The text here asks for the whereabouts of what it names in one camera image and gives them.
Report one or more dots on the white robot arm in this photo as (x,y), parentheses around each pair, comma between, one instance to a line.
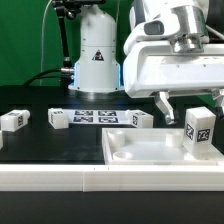
(182,22)

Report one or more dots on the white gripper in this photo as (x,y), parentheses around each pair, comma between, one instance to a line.
(152,68)

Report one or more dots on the white square tabletop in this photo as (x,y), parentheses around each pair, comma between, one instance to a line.
(131,146)

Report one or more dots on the white obstacle fence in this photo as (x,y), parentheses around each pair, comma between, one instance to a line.
(90,178)

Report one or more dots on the marker sheet on table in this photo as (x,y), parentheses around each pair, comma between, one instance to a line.
(97,116)

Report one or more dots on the white part at left edge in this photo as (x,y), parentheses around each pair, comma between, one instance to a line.
(1,140)

